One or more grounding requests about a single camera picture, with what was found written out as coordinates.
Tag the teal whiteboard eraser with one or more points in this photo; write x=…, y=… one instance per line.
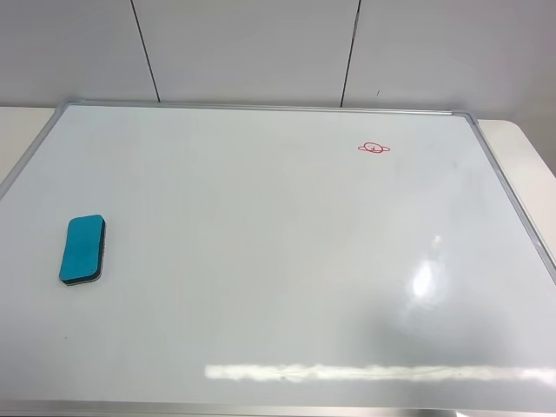
x=82, y=260

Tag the white whiteboard with aluminium frame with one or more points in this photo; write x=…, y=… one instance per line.
x=273, y=262

